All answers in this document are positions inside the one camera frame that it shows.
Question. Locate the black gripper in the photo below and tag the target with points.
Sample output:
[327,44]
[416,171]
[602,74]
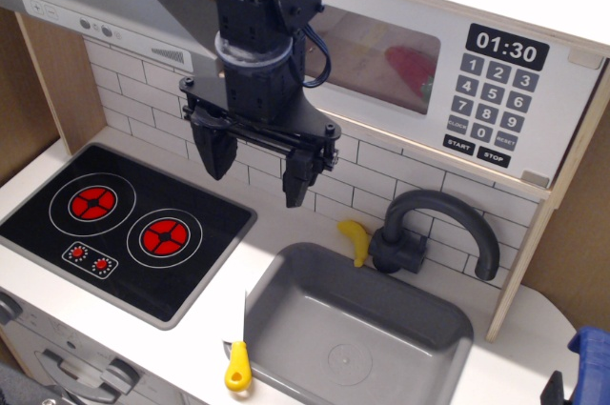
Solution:
[269,109]

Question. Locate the white toy microwave door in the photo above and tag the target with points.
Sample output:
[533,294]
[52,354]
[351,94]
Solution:
[502,99]

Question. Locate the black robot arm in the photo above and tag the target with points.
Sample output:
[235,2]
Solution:
[262,34]

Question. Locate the yellow toy banana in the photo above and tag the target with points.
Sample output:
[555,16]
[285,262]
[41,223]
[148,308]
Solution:
[359,238]

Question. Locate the black toy stove top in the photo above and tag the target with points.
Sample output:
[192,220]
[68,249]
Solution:
[138,238]

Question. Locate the red toy chili pepper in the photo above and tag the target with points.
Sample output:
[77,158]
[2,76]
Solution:
[415,68]

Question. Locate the grey toy sink basin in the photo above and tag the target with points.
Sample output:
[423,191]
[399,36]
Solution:
[324,331]

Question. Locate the wooden toy kitchen cabinet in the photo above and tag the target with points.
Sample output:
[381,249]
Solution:
[140,97]

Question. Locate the grey toy oven door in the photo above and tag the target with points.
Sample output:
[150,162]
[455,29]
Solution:
[87,372]

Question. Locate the grey oven knob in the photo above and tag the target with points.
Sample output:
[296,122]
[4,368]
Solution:
[10,308]

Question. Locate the black object bottom right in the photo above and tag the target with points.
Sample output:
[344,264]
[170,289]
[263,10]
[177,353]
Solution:
[553,391]

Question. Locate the blue plastic object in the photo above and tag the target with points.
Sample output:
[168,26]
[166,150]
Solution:
[592,346]

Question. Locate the yellow handled toy knife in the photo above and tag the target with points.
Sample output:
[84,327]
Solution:
[238,374]

